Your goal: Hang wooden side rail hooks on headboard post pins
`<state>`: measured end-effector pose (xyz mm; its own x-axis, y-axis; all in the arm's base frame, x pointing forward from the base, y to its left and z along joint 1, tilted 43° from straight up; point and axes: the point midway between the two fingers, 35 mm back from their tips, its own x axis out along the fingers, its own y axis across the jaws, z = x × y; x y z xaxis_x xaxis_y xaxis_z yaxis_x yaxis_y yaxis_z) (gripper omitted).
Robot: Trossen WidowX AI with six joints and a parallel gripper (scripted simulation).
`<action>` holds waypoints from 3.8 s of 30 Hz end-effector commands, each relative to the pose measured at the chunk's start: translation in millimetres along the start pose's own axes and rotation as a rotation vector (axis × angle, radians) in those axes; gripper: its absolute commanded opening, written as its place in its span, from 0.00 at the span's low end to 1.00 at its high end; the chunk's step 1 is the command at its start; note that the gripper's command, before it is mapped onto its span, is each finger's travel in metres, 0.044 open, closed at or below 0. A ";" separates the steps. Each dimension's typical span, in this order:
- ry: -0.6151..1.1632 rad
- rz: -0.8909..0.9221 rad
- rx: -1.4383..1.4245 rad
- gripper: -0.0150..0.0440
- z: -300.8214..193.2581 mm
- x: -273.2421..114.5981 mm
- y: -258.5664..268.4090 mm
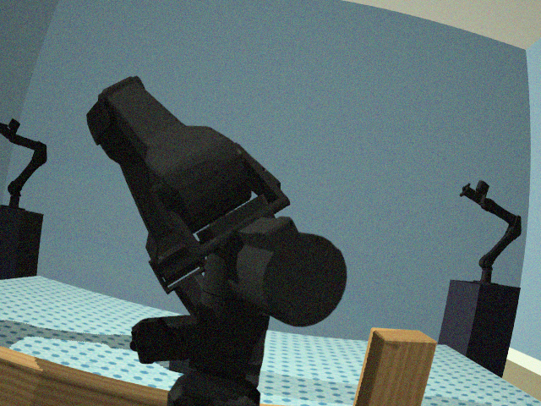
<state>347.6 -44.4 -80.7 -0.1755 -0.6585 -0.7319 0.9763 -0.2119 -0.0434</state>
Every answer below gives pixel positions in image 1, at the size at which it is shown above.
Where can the long wooden board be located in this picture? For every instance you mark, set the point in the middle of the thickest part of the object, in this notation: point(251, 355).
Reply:
point(26, 380)

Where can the wooden post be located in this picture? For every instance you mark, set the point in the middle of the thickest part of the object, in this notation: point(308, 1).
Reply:
point(396, 368)

